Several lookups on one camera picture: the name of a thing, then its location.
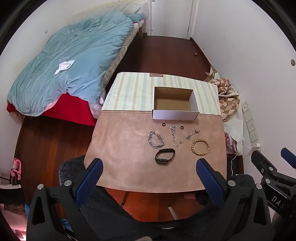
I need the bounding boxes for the black smart band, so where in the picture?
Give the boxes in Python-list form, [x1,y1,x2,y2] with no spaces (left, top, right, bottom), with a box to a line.
[155,148,176,165]

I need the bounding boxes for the white cardboard box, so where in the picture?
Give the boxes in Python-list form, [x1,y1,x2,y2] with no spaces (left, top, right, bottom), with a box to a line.
[152,86,200,121]

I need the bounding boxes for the white door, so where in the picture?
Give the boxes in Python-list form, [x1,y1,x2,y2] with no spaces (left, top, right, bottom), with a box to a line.
[150,0,194,39]

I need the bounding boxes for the small silver charm bracelet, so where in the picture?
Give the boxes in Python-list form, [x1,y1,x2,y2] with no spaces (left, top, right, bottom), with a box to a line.
[186,130,201,141]

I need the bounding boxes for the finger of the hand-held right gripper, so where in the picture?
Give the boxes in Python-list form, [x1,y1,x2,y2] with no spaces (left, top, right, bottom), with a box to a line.
[251,150,278,178]
[280,147,296,169]

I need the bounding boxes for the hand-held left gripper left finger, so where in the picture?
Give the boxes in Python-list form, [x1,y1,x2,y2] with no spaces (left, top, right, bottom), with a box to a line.
[26,158,104,241]

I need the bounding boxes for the thick silver chain bracelet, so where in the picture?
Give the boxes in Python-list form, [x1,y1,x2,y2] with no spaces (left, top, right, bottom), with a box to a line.
[148,131,165,149]

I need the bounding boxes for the pink plastic object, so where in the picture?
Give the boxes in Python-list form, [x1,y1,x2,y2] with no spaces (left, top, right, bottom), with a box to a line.
[9,158,23,181]

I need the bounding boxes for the thin silver bracelet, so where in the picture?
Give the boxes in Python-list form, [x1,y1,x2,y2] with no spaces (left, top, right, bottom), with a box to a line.
[170,125,179,147]

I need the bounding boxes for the beige checked mattress cover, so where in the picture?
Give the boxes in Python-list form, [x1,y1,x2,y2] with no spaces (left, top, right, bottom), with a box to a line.
[102,21,144,93]

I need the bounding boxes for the pink checked sheet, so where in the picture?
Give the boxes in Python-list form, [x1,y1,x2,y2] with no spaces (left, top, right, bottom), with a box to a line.
[90,92,107,114]

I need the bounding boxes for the beige checked bag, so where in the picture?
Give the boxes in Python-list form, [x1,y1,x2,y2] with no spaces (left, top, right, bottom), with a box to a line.
[203,65,240,122]

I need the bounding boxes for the bed with blue duvet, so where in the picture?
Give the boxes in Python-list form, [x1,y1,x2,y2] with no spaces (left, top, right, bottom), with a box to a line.
[6,11,146,117]

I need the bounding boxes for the pale pillow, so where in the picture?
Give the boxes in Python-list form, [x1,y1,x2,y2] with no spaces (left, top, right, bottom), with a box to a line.
[120,0,148,15]

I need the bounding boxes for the white wall sockets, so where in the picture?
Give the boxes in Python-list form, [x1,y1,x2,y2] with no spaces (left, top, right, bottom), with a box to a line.
[241,102,260,143]

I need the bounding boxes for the wooden bead bracelet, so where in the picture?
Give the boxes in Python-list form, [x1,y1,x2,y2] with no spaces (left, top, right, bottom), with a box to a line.
[191,138,210,156]

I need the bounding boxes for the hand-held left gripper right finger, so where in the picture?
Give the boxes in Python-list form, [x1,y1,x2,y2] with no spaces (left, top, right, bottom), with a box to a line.
[196,158,272,241]

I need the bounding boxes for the red bed sheet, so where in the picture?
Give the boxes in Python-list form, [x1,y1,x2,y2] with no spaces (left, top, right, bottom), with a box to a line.
[6,91,97,127]

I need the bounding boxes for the wooden bed frame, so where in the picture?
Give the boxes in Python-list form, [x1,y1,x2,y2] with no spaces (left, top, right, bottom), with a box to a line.
[138,20,148,38]

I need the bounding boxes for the white paper sheet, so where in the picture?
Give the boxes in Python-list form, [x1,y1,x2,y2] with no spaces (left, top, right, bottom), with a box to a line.
[54,60,76,76]

